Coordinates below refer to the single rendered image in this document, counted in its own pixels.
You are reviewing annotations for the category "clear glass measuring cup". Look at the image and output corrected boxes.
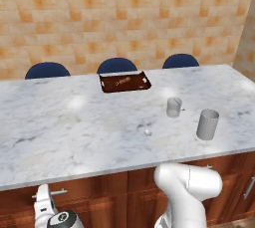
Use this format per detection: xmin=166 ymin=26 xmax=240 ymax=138
xmin=165 ymin=97 xmax=186 ymax=119

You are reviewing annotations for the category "grey ribbed cup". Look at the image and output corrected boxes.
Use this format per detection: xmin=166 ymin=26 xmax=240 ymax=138
xmin=195 ymin=108 xmax=220 ymax=141

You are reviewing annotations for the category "brown kebab skewer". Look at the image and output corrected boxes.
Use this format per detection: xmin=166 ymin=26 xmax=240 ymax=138
xmin=114 ymin=77 xmax=132 ymax=86

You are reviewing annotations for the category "wooden cabinet door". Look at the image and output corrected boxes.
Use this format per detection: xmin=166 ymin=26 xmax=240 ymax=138
xmin=202 ymin=151 xmax=255 ymax=227
xmin=127 ymin=166 xmax=167 ymax=228

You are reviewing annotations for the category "dark brown tray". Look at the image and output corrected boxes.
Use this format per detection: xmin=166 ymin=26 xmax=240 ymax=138
xmin=99 ymin=71 xmax=152 ymax=94

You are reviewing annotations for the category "dark blue chair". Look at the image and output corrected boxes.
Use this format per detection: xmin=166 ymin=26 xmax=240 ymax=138
xmin=161 ymin=53 xmax=200 ymax=70
xmin=24 ymin=62 xmax=71 ymax=81
xmin=97 ymin=57 xmax=138 ymax=75

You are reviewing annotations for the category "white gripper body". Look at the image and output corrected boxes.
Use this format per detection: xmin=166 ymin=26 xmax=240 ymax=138
xmin=35 ymin=183 xmax=52 ymax=207

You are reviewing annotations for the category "small clear glass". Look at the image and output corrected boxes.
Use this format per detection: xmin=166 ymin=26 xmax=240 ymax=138
xmin=141 ymin=120 xmax=153 ymax=137

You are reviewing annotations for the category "silver cabinet door handle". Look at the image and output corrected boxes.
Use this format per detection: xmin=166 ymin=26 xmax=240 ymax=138
xmin=243 ymin=176 xmax=255 ymax=200

